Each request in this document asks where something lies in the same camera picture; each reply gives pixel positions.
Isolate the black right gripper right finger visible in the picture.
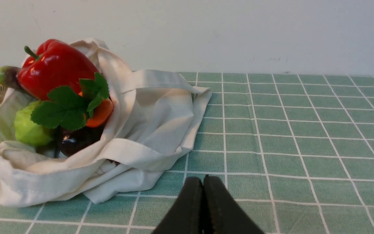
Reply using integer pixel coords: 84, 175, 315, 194
203, 175, 264, 234

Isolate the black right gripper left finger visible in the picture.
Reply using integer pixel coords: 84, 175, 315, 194
152, 177, 203, 234

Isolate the red bell pepper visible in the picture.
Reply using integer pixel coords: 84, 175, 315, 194
18, 39, 98, 100

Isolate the white cloth bag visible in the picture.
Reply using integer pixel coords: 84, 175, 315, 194
0, 38, 212, 207

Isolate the dark purple eggplant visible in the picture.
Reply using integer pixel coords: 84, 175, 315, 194
56, 124, 105, 157

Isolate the orange carrot with leaves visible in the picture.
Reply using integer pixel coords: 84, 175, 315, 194
30, 72, 114, 131

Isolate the light green chayote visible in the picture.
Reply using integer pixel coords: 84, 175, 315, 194
14, 101, 55, 148

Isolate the brown eggplant green stem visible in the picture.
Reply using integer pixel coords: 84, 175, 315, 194
0, 66, 28, 94

